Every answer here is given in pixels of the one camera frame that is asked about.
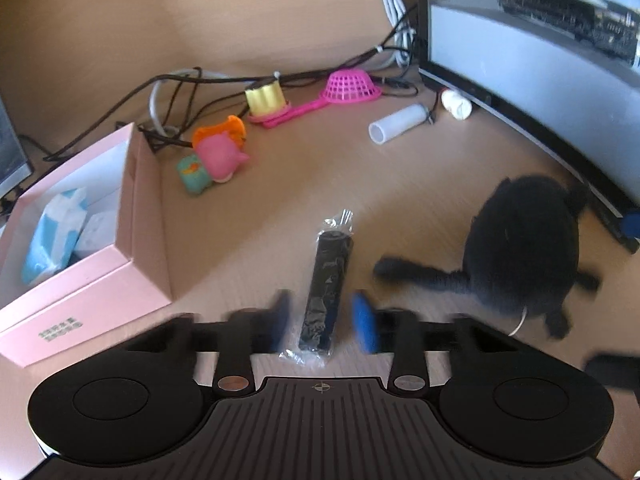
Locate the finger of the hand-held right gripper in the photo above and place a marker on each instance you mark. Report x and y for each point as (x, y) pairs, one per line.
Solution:
(631, 225)
(615, 371)

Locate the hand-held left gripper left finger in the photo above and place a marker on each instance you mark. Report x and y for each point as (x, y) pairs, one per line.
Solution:
(281, 320)

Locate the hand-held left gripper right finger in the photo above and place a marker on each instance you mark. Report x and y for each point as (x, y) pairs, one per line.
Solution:
(365, 327)

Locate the black plastic-wrapped bar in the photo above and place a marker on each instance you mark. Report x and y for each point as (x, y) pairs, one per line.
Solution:
(325, 280)

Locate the black plush toy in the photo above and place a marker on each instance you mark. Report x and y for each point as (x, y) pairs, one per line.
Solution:
(520, 250)

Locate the pink cardboard box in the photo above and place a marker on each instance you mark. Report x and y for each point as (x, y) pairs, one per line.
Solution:
(145, 240)

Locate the pink toy figure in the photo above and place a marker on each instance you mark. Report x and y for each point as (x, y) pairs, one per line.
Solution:
(220, 157)

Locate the pink plastic strainer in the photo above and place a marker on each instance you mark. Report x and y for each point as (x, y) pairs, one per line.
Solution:
(350, 87)

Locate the wooden desktop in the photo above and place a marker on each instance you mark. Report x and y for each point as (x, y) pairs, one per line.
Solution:
(300, 185)

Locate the teal toy figure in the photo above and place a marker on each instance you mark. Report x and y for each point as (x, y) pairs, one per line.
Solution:
(192, 175)

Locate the grey-edged computer monitor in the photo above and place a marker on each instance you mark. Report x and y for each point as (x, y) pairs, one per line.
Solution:
(525, 60)

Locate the orange toy figure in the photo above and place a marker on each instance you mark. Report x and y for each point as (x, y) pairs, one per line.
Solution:
(230, 127)

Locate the white packet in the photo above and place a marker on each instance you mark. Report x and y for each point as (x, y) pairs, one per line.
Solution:
(97, 232)

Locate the white plastic tube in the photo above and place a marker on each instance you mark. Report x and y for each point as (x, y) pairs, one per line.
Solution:
(397, 125)

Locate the small white bottle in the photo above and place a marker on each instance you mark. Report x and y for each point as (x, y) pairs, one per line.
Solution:
(457, 105)

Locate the yellow toy with pink base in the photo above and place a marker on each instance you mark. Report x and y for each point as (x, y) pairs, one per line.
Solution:
(265, 97)

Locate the blue tissue packet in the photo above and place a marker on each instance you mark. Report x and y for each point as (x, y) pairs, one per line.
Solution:
(50, 240)

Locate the black computer monitor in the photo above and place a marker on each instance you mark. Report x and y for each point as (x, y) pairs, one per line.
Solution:
(10, 150)

